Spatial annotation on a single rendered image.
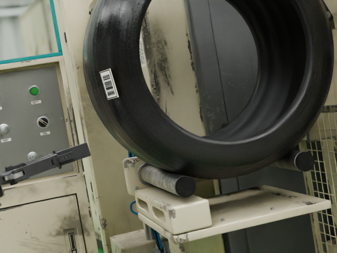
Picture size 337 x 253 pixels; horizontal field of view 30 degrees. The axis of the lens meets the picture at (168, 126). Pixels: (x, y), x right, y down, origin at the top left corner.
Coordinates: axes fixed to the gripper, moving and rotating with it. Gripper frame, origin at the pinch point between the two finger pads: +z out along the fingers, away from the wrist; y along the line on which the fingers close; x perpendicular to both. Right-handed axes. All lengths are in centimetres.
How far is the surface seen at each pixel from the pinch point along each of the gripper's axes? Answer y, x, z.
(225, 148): -11.7, 8.2, 29.8
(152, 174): 10.5, 11.7, 17.5
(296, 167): -9.9, 17.8, 44.7
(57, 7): 338, -80, 54
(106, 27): -9.1, -23.3, 13.7
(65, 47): 337, -50, 50
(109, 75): -11.1, -13.8, 10.9
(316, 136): 19, 18, 66
